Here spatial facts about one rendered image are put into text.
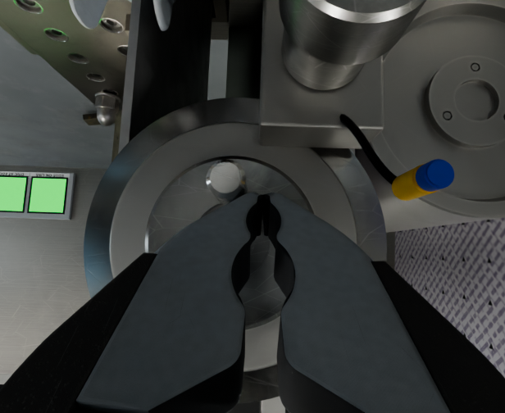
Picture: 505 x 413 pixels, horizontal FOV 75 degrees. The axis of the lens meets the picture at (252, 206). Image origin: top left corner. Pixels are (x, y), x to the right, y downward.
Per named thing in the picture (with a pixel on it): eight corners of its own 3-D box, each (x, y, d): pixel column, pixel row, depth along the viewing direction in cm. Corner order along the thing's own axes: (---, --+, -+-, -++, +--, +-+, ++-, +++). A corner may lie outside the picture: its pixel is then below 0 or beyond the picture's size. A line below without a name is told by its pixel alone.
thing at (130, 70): (153, -151, 20) (128, 152, 17) (209, 66, 43) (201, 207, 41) (145, -151, 20) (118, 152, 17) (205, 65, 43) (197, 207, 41)
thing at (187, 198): (139, 332, 14) (146, 155, 15) (154, 321, 16) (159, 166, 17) (322, 331, 14) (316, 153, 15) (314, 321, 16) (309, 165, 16)
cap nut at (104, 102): (115, 92, 49) (111, 121, 49) (124, 103, 53) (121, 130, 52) (90, 92, 49) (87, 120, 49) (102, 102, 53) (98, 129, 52)
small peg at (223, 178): (249, 162, 12) (240, 201, 11) (250, 179, 14) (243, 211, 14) (211, 154, 12) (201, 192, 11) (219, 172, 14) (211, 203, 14)
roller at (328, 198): (357, 123, 16) (361, 377, 14) (294, 201, 42) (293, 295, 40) (118, 118, 16) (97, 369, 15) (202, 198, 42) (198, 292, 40)
